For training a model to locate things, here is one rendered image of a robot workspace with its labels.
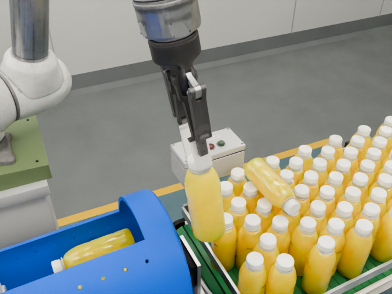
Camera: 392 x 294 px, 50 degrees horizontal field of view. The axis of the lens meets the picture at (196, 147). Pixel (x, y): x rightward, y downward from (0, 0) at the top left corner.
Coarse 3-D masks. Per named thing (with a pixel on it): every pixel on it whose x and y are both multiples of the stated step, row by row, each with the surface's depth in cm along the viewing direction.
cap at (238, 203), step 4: (232, 200) 109; (236, 200) 109; (240, 200) 109; (244, 200) 109; (232, 204) 108; (236, 204) 108; (240, 204) 108; (244, 204) 108; (232, 208) 109; (236, 208) 108; (240, 208) 108; (244, 208) 109
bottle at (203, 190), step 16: (192, 176) 74; (208, 176) 74; (192, 192) 74; (208, 192) 74; (192, 208) 77; (208, 208) 76; (192, 224) 80; (208, 224) 78; (224, 224) 81; (208, 240) 80
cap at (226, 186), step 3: (222, 183) 114; (225, 183) 114; (228, 183) 114; (231, 183) 114; (222, 186) 114; (225, 186) 114; (228, 186) 114; (231, 186) 113; (222, 189) 113; (225, 189) 113; (228, 189) 113; (231, 189) 113; (222, 192) 113; (225, 192) 113; (228, 192) 113; (231, 192) 114
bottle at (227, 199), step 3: (222, 195) 114; (225, 195) 114; (228, 195) 114; (231, 195) 114; (234, 195) 116; (222, 198) 114; (225, 198) 114; (228, 198) 114; (231, 198) 114; (225, 201) 114; (228, 201) 114; (225, 204) 114; (228, 204) 114; (225, 207) 114; (228, 207) 115; (225, 210) 115
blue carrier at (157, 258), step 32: (96, 224) 100; (128, 224) 105; (160, 224) 83; (0, 256) 93; (32, 256) 97; (128, 256) 79; (160, 256) 81; (32, 288) 73; (64, 288) 74; (96, 288) 76; (128, 288) 78; (160, 288) 80
